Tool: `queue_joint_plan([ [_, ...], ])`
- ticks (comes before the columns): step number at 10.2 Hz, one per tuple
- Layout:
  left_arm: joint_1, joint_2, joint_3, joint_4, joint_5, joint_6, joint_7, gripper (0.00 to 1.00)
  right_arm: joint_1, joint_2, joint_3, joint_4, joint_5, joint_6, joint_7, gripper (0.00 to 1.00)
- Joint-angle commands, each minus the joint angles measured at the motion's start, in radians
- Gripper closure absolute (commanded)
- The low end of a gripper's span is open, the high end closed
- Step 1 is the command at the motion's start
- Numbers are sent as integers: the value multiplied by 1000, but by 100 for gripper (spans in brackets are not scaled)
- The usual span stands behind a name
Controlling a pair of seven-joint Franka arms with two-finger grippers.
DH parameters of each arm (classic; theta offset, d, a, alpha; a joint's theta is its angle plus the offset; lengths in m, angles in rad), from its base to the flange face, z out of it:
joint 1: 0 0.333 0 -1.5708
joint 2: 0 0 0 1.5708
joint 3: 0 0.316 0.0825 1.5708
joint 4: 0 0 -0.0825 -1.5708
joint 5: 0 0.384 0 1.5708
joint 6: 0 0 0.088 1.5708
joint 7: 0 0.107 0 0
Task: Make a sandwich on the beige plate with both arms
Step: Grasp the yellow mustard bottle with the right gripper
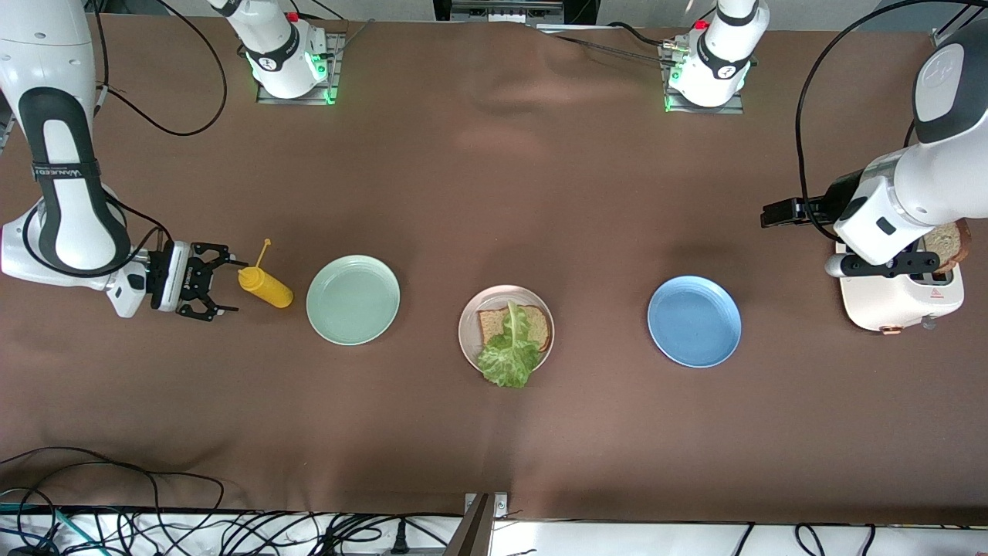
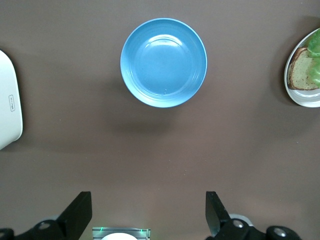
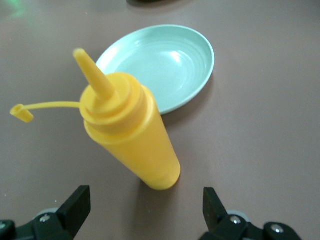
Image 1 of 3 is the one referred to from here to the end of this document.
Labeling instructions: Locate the black left base cable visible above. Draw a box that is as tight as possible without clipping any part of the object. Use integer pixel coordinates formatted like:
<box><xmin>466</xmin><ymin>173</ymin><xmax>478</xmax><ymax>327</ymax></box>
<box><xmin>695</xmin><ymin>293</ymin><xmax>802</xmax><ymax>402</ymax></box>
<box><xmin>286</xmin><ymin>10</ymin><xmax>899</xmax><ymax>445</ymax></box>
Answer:
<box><xmin>540</xmin><ymin>22</ymin><xmax>699</xmax><ymax>64</ymax></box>

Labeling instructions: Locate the aluminium frame rail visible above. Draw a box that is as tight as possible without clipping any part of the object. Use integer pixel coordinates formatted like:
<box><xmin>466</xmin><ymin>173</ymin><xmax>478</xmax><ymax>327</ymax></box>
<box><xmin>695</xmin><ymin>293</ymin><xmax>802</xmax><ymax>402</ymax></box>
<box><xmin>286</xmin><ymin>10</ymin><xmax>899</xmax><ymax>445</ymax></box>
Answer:
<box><xmin>930</xmin><ymin>0</ymin><xmax>988</xmax><ymax>53</ymax></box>

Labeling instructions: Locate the beige plate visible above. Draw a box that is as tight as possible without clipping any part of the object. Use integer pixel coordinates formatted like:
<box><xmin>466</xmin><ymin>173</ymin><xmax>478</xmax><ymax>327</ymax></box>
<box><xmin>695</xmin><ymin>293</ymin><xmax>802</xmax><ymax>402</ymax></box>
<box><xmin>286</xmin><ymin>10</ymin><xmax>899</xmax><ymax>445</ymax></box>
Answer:
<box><xmin>458</xmin><ymin>285</ymin><xmax>555</xmax><ymax>380</ymax></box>

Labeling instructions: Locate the teal cable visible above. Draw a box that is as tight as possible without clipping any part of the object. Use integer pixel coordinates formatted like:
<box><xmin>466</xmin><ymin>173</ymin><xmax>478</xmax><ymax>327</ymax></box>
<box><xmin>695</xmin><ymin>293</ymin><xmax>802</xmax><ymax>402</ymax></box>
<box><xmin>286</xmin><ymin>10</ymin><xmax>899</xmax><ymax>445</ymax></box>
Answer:
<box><xmin>0</xmin><ymin>500</ymin><xmax>90</xmax><ymax>556</ymax></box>

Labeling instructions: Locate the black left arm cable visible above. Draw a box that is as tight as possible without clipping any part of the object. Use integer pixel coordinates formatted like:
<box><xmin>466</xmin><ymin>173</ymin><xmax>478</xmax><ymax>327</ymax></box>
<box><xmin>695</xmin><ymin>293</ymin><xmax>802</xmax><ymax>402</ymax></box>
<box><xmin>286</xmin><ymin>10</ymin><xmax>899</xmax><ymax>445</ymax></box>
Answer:
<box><xmin>795</xmin><ymin>0</ymin><xmax>988</xmax><ymax>242</ymax></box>

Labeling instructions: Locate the thin right base cable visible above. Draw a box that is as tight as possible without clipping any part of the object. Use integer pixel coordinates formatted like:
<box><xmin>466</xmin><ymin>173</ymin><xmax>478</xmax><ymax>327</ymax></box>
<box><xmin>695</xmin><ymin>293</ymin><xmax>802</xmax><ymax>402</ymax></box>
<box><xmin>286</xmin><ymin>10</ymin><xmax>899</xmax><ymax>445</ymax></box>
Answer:
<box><xmin>293</xmin><ymin>0</ymin><xmax>377</xmax><ymax>61</ymax></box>

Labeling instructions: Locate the blue plate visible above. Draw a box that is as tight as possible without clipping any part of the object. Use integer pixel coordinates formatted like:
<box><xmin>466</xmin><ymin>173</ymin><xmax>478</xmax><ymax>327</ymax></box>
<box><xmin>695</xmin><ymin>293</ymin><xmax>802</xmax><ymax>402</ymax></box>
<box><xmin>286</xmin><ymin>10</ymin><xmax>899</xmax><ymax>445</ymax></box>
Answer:
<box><xmin>647</xmin><ymin>276</ymin><xmax>743</xmax><ymax>368</ymax></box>

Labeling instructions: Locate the white toaster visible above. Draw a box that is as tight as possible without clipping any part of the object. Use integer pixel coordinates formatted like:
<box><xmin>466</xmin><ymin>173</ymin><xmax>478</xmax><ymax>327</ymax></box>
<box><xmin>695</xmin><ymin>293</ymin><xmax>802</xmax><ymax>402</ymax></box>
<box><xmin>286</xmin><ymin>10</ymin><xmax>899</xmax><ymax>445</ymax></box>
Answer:
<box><xmin>836</xmin><ymin>232</ymin><xmax>966</xmax><ymax>335</ymax></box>

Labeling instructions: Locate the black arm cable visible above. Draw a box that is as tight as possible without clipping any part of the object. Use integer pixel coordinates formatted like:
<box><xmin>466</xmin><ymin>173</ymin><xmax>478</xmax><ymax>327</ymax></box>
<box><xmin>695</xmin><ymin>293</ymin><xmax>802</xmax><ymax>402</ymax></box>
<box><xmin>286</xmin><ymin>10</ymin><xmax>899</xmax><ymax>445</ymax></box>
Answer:
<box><xmin>22</xmin><ymin>0</ymin><xmax>229</xmax><ymax>279</ymax></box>
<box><xmin>795</xmin><ymin>0</ymin><xmax>988</xmax><ymax>242</ymax></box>

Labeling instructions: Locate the grey metal bracket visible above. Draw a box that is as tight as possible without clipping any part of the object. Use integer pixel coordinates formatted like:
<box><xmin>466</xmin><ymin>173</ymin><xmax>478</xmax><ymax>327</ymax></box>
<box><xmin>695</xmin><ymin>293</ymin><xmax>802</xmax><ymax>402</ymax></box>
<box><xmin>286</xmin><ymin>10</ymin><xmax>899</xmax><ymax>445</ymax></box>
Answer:
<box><xmin>444</xmin><ymin>492</ymin><xmax>510</xmax><ymax>556</ymax></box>

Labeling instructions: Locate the green lettuce leaf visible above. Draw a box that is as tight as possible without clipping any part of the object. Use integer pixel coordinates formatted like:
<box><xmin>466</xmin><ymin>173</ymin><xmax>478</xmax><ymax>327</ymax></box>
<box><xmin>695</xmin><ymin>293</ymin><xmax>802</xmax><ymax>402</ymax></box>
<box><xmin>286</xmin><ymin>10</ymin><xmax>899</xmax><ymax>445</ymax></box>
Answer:
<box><xmin>477</xmin><ymin>301</ymin><xmax>543</xmax><ymax>389</ymax></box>

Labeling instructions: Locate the tangled black cable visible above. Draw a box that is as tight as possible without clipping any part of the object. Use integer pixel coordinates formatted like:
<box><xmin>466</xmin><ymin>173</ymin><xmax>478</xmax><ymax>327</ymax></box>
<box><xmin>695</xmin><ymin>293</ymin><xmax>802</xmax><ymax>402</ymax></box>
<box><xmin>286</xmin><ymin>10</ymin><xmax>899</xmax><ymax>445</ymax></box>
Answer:
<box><xmin>100</xmin><ymin>510</ymin><xmax>464</xmax><ymax>556</ymax></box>

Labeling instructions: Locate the grey left arm base plate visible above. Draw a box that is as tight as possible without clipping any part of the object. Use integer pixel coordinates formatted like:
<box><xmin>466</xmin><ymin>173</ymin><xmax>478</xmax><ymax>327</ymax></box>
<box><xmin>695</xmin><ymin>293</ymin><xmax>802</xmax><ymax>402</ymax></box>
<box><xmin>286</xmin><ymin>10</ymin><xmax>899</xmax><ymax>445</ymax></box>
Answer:
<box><xmin>660</xmin><ymin>40</ymin><xmax>746</xmax><ymax>115</ymax></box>

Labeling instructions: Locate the brown bread slice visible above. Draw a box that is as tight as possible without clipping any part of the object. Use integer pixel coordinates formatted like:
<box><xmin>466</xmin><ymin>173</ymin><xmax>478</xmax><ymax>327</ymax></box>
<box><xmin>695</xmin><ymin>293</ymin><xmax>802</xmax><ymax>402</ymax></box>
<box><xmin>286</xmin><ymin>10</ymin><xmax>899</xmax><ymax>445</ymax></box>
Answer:
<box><xmin>477</xmin><ymin>305</ymin><xmax>552</xmax><ymax>354</ymax></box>
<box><xmin>922</xmin><ymin>219</ymin><xmax>972</xmax><ymax>273</ymax></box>

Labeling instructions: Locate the black equipment box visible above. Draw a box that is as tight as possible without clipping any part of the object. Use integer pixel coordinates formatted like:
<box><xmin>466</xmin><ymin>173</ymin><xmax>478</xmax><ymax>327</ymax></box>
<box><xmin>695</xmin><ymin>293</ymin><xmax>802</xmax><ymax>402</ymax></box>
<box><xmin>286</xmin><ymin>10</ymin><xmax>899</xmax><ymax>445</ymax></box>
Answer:
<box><xmin>432</xmin><ymin>0</ymin><xmax>601</xmax><ymax>25</ymax></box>

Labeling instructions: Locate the yellow squeeze bottle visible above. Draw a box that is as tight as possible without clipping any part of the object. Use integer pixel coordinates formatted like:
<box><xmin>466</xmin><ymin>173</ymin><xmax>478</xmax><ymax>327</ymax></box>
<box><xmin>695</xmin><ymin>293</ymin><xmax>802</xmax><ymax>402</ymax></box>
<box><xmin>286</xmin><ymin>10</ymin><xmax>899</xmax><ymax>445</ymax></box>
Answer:
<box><xmin>237</xmin><ymin>238</ymin><xmax>295</xmax><ymax>310</ymax></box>

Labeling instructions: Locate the long black looped cable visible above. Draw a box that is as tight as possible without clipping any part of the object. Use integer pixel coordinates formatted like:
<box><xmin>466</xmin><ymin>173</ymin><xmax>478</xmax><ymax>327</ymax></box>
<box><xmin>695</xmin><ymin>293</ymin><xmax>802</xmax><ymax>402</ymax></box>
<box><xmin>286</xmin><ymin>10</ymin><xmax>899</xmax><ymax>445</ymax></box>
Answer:
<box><xmin>0</xmin><ymin>446</ymin><xmax>226</xmax><ymax>556</ymax></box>

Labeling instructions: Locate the green plate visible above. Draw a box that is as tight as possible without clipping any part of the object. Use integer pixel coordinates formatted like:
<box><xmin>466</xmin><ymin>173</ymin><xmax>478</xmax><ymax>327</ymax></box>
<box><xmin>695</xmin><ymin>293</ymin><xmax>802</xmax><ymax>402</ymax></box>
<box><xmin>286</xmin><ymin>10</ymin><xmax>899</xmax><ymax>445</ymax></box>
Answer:
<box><xmin>306</xmin><ymin>255</ymin><xmax>401</xmax><ymax>346</ymax></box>

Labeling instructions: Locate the brown table cloth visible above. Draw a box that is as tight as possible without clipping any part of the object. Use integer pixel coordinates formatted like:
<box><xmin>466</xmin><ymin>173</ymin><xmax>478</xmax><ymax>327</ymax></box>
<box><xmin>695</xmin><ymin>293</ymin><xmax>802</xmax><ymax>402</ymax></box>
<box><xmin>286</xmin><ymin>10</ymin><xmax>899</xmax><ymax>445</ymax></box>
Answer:
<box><xmin>0</xmin><ymin>12</ymin><xmax>988</xmax><ymax>526</ymax></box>

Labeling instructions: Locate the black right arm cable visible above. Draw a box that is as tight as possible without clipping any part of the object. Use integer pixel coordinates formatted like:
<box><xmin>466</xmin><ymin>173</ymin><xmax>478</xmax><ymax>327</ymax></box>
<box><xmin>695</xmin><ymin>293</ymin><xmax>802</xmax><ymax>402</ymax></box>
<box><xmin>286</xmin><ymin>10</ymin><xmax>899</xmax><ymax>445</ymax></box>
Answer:
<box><xmin>22</xmin><ymin>0</ymin><xmax>229</xmax><ymax>279</ymax></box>

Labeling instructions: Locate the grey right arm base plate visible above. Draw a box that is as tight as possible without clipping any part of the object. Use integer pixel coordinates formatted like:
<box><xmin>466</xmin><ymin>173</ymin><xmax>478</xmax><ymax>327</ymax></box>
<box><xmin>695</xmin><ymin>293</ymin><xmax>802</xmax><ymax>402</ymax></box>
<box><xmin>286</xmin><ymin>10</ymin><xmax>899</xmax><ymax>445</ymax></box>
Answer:
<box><xmin>256</xmin><ymin>32</ymin><xmax>340</xmax><ymax>106</ymax></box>

